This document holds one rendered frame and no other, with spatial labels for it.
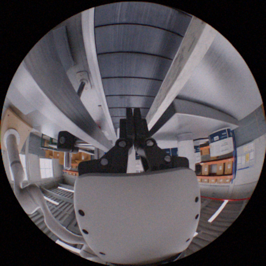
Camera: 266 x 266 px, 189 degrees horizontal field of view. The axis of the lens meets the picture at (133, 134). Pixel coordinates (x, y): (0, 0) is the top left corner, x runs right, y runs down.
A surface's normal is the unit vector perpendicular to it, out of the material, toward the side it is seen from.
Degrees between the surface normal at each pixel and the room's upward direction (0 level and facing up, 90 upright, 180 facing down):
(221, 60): 0
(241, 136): 90
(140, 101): 0
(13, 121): 43
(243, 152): 90
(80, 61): 0
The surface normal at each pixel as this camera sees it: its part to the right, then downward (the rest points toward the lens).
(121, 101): 0.04, 0.96
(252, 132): -0.98, -0.02
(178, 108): 0.10, -0.27
